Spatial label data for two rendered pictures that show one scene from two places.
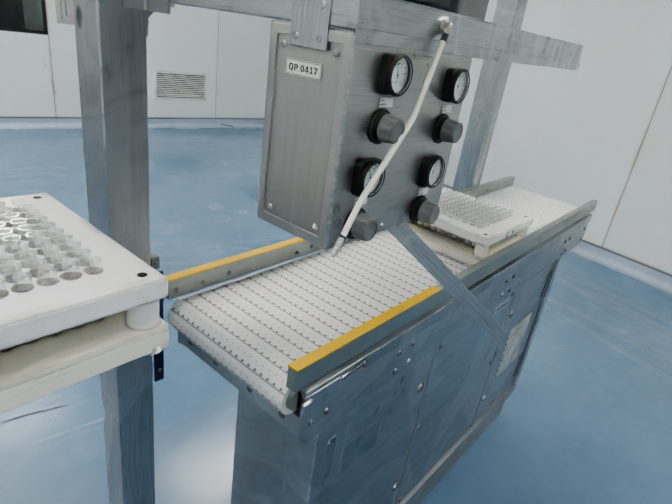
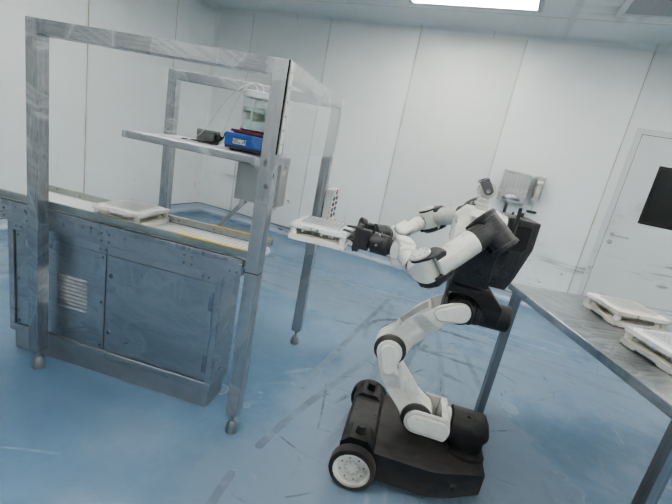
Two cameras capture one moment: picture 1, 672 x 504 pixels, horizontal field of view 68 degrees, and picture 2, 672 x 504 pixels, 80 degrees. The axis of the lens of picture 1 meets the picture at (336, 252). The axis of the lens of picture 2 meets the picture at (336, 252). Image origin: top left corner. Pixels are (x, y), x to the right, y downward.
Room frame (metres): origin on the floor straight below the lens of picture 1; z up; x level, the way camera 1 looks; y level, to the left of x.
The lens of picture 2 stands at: (1.10, 1.88, 1.40)
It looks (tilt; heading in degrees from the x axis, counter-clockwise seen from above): 15 degrees down; 242
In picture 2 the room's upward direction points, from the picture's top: 11 degrees clockwise
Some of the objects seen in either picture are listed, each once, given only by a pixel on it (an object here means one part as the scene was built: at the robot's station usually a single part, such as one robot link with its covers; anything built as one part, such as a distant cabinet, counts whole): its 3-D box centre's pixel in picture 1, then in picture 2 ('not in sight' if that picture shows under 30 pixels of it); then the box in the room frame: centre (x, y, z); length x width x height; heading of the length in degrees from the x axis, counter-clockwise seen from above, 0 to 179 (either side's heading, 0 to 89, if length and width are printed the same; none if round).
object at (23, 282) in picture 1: (27, 319); not in sight; (0.32, 0.23, 1.02); 0.01 x 0.01 x 0.07
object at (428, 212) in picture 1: (426, 208); not in sight; (0.56, -0.10, 1.08); 0.03 x 0.03 x 0.04; 52
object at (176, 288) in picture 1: (406, 213); (116, 221); (1.17, -0.16, 0.87); 1.32 x 0.02 x 0.03; 142
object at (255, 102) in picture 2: not in sight; (259, 110); (0.63, 0.05, 1.47); 0.15 x 0.15 x 0.19
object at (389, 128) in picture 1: (389, 123); not in sight; (0.48, -0.03, 1.18); 0.03 x 0.02 x 0.04; 142
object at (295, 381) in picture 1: (509, 253); (154, 214); (1.01, -0.37, 0.87); 1.32 x 0.02 x 0.03; 142
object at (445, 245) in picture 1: (458, 232); (132, 217); (1.11, -0.28, 0.86); 0.24 x 0.24 x 0.02; 52
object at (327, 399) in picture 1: (449, 261); (133, 232); (1.10, -0.27, 0.79); 1.30 x 0.29 x 0.10; 142
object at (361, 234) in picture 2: not in sight; (368, 240); (0.22, 0.49, 1.04); 0.12 x 0.10 x 0.13; 134
